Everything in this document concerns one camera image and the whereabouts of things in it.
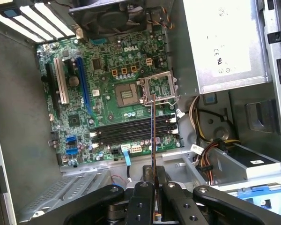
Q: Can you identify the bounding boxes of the power wire bundle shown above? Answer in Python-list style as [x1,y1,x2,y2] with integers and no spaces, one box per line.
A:
[189,95,240,186]

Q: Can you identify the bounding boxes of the grey power supply unit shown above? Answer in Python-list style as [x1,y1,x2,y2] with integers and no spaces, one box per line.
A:
[165,0,274,96]

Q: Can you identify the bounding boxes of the black controller chip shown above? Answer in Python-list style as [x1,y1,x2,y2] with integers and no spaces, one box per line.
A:
[91,58,103,70]

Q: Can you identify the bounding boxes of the coin cell battery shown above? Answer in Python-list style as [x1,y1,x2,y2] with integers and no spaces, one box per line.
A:
[68,75,81,88]

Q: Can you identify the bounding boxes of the RAM stick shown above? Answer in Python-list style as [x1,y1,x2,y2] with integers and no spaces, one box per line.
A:
[151,93,163,225]

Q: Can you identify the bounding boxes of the light blue cable connector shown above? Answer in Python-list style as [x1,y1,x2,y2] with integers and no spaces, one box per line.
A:
[122,150,132,166]

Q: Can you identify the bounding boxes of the CPU socket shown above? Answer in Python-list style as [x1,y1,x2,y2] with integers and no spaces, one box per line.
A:
[114,83,139,108]

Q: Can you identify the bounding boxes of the short black expansion slot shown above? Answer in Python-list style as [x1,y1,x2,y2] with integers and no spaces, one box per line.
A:
[67,60,77,75]

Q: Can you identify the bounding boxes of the optical drive with label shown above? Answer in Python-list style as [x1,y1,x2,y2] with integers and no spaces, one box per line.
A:
[231,143,281,180]

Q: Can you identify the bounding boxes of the green motherboard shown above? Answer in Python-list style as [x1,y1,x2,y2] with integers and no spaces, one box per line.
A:
[35,30,185,167]

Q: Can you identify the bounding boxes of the blue expansion slot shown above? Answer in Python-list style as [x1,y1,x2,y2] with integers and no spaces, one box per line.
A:
[76,55,96,118]

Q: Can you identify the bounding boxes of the white expansion slot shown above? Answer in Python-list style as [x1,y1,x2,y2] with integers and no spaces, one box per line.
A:
[53,57,70,105]

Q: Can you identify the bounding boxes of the perforated metal disk cage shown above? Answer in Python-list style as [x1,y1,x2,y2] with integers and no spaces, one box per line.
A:
[17,167,113,223]

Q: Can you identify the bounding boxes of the black case fan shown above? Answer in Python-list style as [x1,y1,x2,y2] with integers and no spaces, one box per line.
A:
[69,0,148,40]

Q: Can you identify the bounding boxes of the black PC case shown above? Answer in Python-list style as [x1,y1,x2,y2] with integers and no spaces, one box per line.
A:
[0,0,281,223]

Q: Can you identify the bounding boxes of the wire locking lever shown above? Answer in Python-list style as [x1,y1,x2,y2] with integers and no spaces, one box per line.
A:
[142,95,181,106]

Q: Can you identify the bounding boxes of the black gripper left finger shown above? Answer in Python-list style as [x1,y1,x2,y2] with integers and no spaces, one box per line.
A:
[30,165,155,225]

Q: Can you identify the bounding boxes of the blue drive latch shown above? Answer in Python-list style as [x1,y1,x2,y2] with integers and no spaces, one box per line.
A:
[226,184,281,213]

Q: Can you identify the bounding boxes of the square chipset chip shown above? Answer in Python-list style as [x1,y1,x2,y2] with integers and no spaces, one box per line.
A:
[69,114,81,125]

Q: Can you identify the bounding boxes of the black RAM slot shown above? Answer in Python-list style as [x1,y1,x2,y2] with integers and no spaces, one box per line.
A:
[90,114,178,134]
[90,119,179,139]
[91,124,179,143]
[92,129,180,149]

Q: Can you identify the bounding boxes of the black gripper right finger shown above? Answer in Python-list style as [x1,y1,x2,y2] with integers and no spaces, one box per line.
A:
[157,166,281,225]

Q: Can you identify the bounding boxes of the long black expansion slot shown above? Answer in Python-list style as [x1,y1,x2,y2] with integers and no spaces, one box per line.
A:
[45,62,61,119]

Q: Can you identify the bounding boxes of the metal socket cover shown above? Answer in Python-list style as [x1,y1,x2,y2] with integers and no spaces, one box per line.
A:
[140,72,178,106]

